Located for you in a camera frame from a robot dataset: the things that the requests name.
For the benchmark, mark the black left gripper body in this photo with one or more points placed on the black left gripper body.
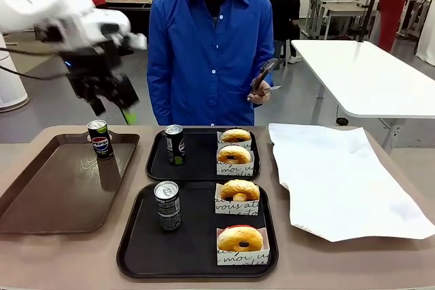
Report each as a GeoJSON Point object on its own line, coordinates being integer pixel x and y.
{"type": "Point", "coordinates": [88, 72]}

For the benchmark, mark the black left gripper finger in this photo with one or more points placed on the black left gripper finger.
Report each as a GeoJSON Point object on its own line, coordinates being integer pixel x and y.
{"type": "Point", "coordinates": [124, 89]}
{"type": "Point", "coordinates": [96, 105]}

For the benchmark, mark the black Pepsi can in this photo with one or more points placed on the black Pepsi can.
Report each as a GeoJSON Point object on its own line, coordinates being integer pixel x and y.
{"type": "Point", "coordinates": [176, 147]}
{"type": "Point", "coordinates": [100, 144]}
{"type": "Point", "coordinates": [168, 206]}

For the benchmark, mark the person's right forearm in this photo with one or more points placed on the person's right forearm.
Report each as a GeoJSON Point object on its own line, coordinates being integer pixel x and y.
{"type": "Point", "coordinates": [159, 100]}

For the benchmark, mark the person's left hand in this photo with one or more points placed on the person's left hand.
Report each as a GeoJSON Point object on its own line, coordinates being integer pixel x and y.
{"type": "Point", "coordinates": [260, 96]}

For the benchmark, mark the white cylinder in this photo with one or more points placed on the white cylinder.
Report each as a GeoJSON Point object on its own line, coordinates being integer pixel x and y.
{"type": "Point", "coordinates": [10, 86]}

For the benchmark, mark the grey background table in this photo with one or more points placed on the grey background table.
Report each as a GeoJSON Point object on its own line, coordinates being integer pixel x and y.
{"type": "Point", "coordinates": [340, 9]}
{"type": "Point", "coordinates": [129, 2]}

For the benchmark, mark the person in blue shirt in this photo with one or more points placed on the person in blue shirt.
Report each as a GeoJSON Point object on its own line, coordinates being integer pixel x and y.
{"type": "Point", "coordinates": [204, 66]}

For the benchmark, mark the brown plastic tray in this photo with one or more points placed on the brown plastic tray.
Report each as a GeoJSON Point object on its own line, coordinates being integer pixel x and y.
{"type": "Point", "coordinates": [61, 184]}

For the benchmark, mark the black plastic tray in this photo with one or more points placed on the black plastic tray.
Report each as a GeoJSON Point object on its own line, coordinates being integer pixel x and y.
{"type": "Point", "coordinates": [190, 242]}
{"type": "Point", "coordinates": [200, 161]}

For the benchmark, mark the grey stool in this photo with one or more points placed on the grey stool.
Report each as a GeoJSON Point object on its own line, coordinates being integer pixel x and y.
{"type": "Point", "coordinates": [281, 49]}

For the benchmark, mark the seated person in black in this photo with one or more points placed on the seated person in black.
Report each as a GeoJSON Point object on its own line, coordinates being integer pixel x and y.
{"type": "Point", "coordinates": [285, 4]}

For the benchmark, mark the donut in paper box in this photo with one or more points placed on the donut in paper box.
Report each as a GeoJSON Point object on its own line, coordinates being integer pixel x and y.
{"type": "Point", "coordinates": [243, 257]}

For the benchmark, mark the black floor foot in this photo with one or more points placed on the black floor foot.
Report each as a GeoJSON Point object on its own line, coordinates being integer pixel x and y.
{"type": "Point", "coordinates": [341, 121]}

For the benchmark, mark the white paper sheet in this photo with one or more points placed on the white paper sheet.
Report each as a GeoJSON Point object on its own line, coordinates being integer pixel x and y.
{"type": "Point", "coordinates": [340, 184]}

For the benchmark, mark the white table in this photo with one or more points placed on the white table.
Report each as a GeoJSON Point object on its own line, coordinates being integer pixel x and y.
{"type": "Point", "coordinates": [374, 76]}

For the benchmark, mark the black stand pole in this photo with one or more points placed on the black stand pole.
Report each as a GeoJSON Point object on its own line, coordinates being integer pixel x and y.
{"type": "Point", "coordinates": [368, 8]}

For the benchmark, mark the person in red apron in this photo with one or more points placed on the person in red apron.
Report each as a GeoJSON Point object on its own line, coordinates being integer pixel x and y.
{"type": "Point", "coordinates": [391, 4]}

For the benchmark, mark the white hanging cloth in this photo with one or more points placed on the white hanging cloth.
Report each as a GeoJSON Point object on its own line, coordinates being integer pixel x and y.
{"type": "Point", "coordinates": [426, 32]}

